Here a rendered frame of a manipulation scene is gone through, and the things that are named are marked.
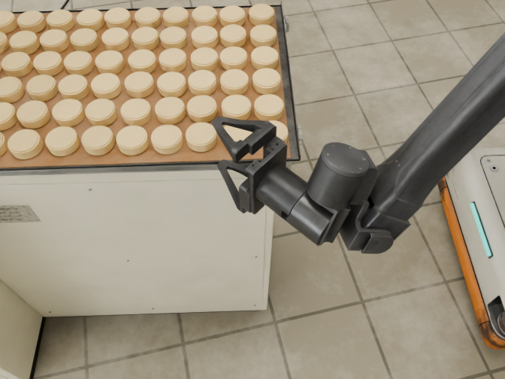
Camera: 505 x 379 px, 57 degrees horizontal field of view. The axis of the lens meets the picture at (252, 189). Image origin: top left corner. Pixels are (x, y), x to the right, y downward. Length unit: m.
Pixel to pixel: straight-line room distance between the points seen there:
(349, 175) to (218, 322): 1.12
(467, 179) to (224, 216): 0.94
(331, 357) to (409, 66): 1.39
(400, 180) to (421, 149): 0.04
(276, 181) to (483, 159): 1.19
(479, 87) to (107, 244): 0.82
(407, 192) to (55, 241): 0.78
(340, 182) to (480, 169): 1.17
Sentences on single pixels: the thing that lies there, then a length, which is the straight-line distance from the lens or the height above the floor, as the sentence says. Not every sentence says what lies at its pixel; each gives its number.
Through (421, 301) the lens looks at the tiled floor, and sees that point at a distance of 1.70.
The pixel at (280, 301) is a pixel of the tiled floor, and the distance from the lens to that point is 1.61.
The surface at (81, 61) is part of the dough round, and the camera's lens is 0.94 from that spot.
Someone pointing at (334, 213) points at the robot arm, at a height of 1.03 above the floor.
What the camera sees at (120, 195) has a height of 0.77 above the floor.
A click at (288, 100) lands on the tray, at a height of 0.90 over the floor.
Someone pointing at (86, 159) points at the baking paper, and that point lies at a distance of 0.80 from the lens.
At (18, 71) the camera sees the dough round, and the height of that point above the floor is 0.92.
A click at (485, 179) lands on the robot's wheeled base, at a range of 1.66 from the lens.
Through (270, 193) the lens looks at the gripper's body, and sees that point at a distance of 0.60.
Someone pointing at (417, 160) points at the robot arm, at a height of 1.07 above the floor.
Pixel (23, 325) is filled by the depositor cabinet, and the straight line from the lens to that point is 1.52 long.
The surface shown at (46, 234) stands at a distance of 1.10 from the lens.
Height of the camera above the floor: 1.51
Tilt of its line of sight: 57 degrees down
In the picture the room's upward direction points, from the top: straight up
